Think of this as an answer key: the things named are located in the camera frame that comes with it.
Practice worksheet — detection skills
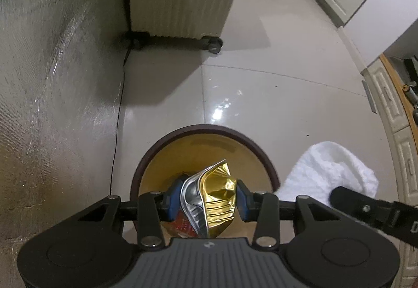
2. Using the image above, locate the white counter block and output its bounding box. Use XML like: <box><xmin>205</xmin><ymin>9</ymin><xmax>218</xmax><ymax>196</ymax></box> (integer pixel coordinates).
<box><xmin>338</xmin><ymin>0</ymin><xmax>418</xmax><ymax>74</ymax></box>

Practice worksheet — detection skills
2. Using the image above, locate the brown round waste bin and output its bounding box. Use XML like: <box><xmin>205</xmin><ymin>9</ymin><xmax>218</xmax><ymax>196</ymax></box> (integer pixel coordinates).
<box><xmin>130</xmin><ymin>125</ymin><xmax>281</xmax><ymax>244</ymax></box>

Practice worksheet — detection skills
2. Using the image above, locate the cream panelled cabinet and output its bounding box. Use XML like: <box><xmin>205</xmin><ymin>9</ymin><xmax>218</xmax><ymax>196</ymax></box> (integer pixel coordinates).
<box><xmin>361</xmin><ymin>59</ymin><xmax>418</xmax><ymax>288</ymax></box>

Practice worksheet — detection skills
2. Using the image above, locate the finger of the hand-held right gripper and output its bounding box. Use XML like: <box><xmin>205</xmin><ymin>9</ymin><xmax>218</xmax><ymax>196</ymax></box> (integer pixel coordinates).
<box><xmin>328</xmin><ymin>186</ymin><xmax>396</xmax><ymax>230</ymax></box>

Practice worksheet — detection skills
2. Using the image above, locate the gold foil packet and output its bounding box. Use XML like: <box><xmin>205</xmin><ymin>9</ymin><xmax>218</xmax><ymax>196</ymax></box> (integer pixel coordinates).
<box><xmin>181</xmin><ymin>160</ymin><xmax>237</xmax><ymax>239</ymax></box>

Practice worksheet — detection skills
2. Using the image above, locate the red packet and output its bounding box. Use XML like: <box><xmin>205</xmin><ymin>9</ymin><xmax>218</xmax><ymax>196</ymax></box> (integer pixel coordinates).
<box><xmin>162</xmin><ymin>210</ymin><xmax>200</xmax><ymax>238</ymax></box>

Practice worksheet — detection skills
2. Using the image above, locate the wooden countertop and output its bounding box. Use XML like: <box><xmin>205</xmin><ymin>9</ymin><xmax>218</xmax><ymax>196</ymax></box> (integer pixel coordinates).
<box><xmin>380</xmin><ymin>54</ymin><xmax>418</xmax><ymax>133</ymax></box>

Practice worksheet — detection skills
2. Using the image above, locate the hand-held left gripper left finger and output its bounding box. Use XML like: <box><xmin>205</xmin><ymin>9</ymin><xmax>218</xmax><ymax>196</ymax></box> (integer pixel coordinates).
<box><xmin>77</xmin><ymin>176</ymin><xmax>184</xmax><ymax>248</ymax></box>

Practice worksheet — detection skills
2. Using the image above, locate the black cable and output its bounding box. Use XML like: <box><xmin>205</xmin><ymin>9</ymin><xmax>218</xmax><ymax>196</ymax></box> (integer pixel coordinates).
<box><xmin>109</xmin><ymin>46</ymin><xmax>130</xmax><ymax>198</ymax></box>

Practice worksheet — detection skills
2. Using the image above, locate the white fluffy cloth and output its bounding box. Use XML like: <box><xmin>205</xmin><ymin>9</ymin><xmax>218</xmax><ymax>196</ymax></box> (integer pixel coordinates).
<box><xmin>274</xmin><ymin>141</ymin><xmax>380</xmax><ymax>208</ymax></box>

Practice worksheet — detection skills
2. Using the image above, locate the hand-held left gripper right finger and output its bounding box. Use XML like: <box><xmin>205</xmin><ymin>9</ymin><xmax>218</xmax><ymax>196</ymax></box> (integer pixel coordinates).
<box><xmin>235</xmin><ymin>179</ymin><xmax>338</xmax><ymax>248</ymax></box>

